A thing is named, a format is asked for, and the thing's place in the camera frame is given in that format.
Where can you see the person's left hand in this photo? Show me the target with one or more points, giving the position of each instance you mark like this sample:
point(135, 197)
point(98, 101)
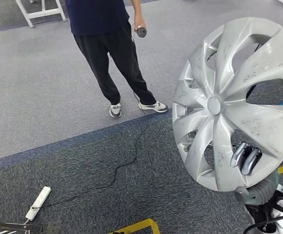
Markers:
point(138, 22)

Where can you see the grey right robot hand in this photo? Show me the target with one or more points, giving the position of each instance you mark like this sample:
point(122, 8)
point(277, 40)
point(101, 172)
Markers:
point(249, 158)

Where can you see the black handheld controller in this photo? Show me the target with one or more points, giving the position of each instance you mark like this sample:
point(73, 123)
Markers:
point(141, 32)

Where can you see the silver wheel hubcap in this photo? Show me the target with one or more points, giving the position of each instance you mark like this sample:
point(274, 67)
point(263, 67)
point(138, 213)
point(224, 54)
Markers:
point(214, 105)

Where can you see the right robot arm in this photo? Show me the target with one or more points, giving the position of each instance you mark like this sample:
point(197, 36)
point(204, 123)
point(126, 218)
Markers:
point(263, 192)

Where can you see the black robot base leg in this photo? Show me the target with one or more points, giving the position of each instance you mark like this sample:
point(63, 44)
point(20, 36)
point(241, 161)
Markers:
point(54, 227)

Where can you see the person's left forearm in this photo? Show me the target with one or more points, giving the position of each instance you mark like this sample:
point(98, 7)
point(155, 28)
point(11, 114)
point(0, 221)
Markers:
point(136, 6)

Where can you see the person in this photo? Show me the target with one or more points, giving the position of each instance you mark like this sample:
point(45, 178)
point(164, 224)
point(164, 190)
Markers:
point(100, 16)

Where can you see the yellow floor tape marking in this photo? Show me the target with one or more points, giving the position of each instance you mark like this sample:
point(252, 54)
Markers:
point(141, 223)

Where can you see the white power strip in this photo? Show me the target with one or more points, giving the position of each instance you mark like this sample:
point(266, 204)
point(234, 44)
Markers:
point(39, 203)

